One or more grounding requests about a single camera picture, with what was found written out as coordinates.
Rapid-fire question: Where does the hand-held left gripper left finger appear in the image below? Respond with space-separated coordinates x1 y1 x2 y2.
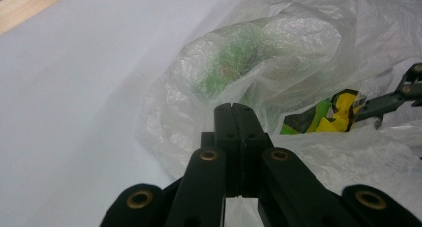
201 102 241 198

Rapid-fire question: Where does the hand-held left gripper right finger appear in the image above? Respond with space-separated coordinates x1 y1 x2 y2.
232 102 274 198

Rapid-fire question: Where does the yellow snack packet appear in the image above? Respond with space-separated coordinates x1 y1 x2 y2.
279 88 368 136

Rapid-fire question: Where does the clear plastic bag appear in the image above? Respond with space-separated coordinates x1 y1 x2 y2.
134 0 422 227

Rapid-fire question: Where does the green snack packet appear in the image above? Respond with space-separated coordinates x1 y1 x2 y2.
193 21 270 101

